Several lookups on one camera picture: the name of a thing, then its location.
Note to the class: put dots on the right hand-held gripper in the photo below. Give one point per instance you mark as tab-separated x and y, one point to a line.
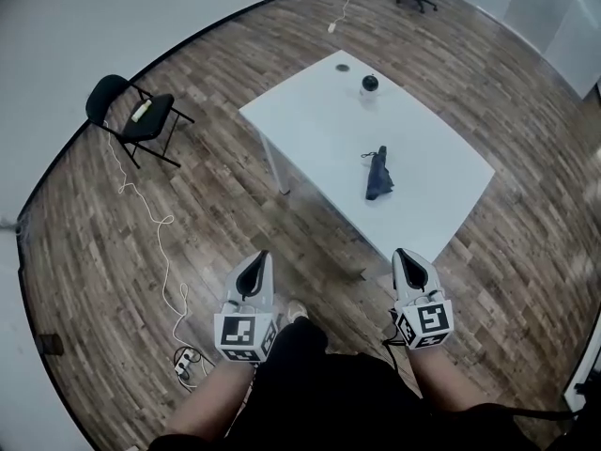
429	320

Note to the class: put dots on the round grey table grommet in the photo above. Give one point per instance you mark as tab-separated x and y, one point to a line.
342	67

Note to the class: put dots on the black and white dome camera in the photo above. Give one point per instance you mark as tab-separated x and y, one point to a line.
370	83

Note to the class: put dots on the person's light shoe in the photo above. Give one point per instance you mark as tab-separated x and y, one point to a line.
296	309

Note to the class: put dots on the white power strip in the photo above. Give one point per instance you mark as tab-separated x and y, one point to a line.
185	363

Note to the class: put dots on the frosted glass partition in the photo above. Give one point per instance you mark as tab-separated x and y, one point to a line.
540	12

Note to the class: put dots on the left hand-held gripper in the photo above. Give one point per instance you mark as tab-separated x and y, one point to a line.
239	334

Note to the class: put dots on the small pale yellow bottle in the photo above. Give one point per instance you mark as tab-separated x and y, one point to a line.
141	111

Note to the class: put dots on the white table leg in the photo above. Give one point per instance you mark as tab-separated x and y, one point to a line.
274	162

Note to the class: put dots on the person's left forearm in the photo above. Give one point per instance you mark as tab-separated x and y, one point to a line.
211	402

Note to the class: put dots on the black folding chair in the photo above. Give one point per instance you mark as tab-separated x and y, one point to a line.
141	120

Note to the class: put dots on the person's right forearm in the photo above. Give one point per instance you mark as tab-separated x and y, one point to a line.
441	378

